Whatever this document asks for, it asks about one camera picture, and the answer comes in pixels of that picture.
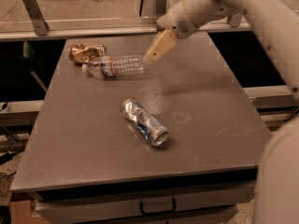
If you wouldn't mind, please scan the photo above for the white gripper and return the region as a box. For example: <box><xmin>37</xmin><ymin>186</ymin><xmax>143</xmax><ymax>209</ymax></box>
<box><xmin>145</xmin><ymin>0</ymin><xmax>200</xmax><ymax>63</ymax></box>

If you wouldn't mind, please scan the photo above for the clear plastic water bottle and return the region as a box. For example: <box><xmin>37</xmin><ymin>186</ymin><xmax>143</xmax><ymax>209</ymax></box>
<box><xmin>81</xmin><ymin>55</ymin><xmax>144</xmax><ymax>79</ymax></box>

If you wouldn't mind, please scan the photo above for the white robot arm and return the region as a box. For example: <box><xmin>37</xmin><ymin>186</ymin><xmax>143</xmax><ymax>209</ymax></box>
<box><xmin>145</xmin><ymin>0</ymin><xmax>299</xmax><ymax>224</ymax></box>

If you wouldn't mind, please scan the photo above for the crushed silver blue can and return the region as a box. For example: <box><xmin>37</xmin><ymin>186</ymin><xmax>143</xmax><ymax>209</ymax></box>
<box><xmin>121</xmin><ymin>98</ymin><xmax>168</xmax><ymax>147</ymax></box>

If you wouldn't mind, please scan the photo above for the horizontal metal rail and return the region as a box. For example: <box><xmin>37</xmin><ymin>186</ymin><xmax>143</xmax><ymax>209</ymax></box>
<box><xmin>0</xmin><ymin>20</ymin><xmax>251</xmax><ymax>42</ymax></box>

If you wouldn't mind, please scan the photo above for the middle metal rail bracket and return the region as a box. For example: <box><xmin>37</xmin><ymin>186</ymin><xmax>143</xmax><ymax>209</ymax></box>
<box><xmin>155</xmin><ymin>0</ymin><xmax>166</xmax><ymax>17</ymax></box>

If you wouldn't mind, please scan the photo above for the metal rail bracket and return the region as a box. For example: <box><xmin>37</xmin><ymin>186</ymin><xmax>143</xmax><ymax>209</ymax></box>
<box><xmin>227</xmin><ymin>12</ymin><xmax>242</xmax><ymax>28</ymax></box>
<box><xmin>22</xmin><ymin>0</ymin><xmax>49</xmax><ymax>36</ymax></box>
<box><xmin>155</xmin><ymin>0</ymin><xmax>166</xmax><ymax>17</ymax></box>

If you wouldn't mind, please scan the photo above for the right metal rail bracket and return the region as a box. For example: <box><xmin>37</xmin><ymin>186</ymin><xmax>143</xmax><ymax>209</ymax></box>
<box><xmin>227</xmin><ymin>12</ymin><xmax>242</xmax><ymax>28</ymax></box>

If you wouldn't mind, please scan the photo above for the left metal rail bracket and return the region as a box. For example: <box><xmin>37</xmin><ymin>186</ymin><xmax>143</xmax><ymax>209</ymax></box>
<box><xmin>22</xmin><ymin>0</ymin><xmax>49</xmax><ymax>36</ymax></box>

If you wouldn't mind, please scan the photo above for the black drawer handle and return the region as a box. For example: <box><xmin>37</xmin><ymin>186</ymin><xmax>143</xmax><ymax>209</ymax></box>
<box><xmin>139</xmin><ymin>198</ymin><xmax>177</xmax><ymax>216</ymax></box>

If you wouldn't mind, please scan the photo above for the grey drawer with handle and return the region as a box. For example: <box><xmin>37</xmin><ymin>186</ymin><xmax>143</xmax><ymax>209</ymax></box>
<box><xmin>36</xmin><ymin>181</ymin><xmax>255</xmax><ymax>224</ymax></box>

